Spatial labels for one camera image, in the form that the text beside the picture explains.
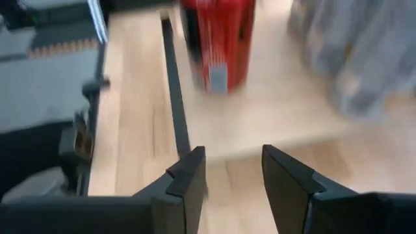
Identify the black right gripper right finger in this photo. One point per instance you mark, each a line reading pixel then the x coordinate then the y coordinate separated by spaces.
pixel 308 208

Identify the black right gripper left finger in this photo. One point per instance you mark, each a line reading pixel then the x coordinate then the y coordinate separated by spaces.
pixel 130 214

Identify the slim white beverage can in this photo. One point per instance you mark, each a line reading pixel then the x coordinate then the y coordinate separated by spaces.
pixel 373 65

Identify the red Coca-Cola can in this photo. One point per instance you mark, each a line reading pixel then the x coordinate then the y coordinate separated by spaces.
pixel 221 42

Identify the black aluminium rig frame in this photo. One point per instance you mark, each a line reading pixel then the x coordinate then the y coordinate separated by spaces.
pixel 96 65

